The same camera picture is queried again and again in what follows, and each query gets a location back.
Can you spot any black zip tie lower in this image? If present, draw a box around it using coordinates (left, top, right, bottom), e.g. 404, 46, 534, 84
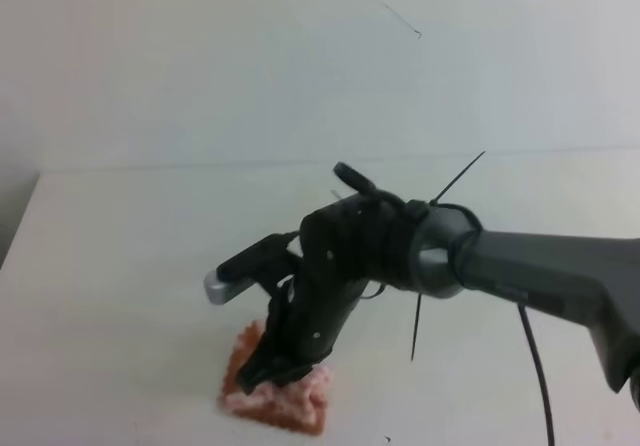
410, 294, 422, 362

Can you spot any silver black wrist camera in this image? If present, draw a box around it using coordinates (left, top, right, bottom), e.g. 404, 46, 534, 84
204, 231, 301, 305

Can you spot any black zip tie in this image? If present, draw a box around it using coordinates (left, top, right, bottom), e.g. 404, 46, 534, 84
410, 294, 422, 362
429, 150, 486, 206

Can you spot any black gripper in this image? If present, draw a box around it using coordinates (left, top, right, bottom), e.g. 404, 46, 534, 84
237, 196, 423, 394

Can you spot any black cable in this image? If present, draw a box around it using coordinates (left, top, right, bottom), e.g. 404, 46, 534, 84
517, 303, 559, 446

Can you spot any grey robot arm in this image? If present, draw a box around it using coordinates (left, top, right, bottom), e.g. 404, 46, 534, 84
222, 195, 639, 392

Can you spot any pink white striped rag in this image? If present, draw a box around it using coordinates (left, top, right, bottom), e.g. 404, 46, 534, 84
218, 320, 333, 436

